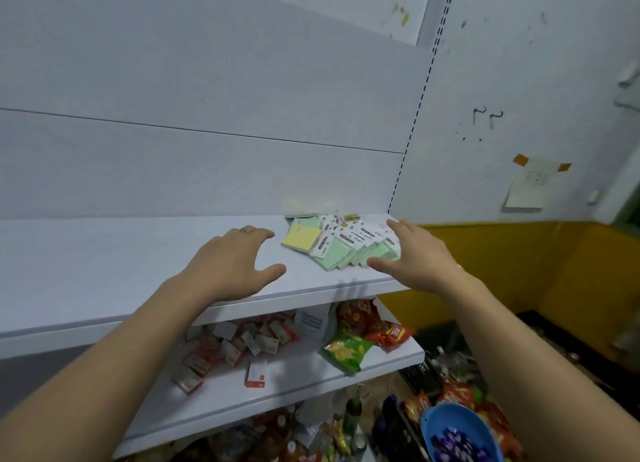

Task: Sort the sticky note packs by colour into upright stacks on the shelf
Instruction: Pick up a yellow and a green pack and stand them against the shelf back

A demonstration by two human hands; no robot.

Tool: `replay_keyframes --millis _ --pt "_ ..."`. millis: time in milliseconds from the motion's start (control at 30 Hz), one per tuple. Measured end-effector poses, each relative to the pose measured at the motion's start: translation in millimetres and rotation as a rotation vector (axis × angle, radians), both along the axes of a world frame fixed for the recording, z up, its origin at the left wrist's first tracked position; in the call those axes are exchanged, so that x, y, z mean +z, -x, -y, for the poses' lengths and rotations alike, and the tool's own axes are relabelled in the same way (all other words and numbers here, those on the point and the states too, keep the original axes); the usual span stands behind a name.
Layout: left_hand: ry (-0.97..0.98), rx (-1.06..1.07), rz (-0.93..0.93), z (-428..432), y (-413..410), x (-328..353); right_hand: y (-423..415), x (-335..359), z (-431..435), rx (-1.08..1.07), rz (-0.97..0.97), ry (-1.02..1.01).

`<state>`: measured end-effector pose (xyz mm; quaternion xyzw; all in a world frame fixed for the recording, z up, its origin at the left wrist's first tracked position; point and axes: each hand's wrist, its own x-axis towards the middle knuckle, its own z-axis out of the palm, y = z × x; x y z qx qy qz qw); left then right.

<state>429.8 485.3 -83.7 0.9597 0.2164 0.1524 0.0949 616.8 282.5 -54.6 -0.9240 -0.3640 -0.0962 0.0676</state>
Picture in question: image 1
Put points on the person's right hand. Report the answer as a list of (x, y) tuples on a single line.
[(422, 261)]

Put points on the person's left hand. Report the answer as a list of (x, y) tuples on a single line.
[(227, 266)]

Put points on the person's right thumb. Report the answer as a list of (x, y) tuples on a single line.
[(382, 264)]

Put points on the person's left thumb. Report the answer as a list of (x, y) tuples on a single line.
[(270, 275)]

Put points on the person's right forearm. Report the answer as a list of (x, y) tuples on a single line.
[(540, 366)]

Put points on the person's left forearm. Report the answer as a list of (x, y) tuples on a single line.
[(100, 371)]

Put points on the pile of green sticky note packs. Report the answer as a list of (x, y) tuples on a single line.
[(350, 241)]

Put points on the yellow sticky note pad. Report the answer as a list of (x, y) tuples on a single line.
[(301, 236)]

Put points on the red snack bag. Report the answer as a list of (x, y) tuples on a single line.
[(391, 335), (357, 315)]

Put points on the white packet with blue print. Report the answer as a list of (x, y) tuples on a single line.
[(312, 321)]

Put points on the pile of red white boxes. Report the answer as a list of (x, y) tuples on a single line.
[(235, 344)]

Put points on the green snack bag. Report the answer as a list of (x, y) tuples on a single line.
[(346, 350)]

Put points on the white shelf board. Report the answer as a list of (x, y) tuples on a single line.
[(295, 376), (100, 271)]

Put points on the green glass bottle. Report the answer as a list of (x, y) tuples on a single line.
[(353, 410)]

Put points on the taped paper note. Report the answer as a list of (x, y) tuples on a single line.
[(530, 186)]

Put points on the blue plastic bowl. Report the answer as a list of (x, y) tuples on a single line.
[(467, 421)]

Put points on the slotted white shelf upright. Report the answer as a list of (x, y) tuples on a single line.
[(425, 86)]

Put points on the heap of purple wrapped candies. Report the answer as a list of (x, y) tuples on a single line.
[(457, 446)]

